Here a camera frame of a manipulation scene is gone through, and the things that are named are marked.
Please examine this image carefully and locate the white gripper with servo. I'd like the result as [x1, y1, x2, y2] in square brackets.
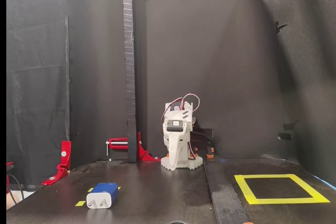
[162, 118, 190, 172]

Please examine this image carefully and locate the blue and white charger block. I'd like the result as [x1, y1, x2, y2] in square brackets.
[86, 182, 119, 210]

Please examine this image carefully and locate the red screw clamp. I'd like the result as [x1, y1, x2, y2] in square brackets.
[106, 137, 129, 162]

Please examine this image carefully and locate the black tape strip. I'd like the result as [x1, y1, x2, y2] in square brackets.
[203, 159, 251, 224]

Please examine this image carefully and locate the black vertical pole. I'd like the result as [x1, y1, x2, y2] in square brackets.
[121, 0, 139, 163]

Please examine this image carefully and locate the yellow tape square outline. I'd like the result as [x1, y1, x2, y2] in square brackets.
[234, 174, 331, 205]

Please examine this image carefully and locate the black fabric curtain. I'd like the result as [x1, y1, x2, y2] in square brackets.
[6, 0, 71, 189]

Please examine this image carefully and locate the red table clamp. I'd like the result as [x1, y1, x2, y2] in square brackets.
[6, 162, 15, 194]

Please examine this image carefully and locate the red metal angle bracket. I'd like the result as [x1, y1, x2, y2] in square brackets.
[41, 140, 72, 186]
[138, 131, 162, 162]

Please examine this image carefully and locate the black power cable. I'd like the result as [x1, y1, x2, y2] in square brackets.
[190, 130, 224, 158]

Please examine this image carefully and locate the thin black cable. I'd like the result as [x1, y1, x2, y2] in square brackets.
[7, 173, 25, 205]

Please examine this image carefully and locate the black wall screw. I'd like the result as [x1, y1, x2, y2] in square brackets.
[275, 21, 288, 34]

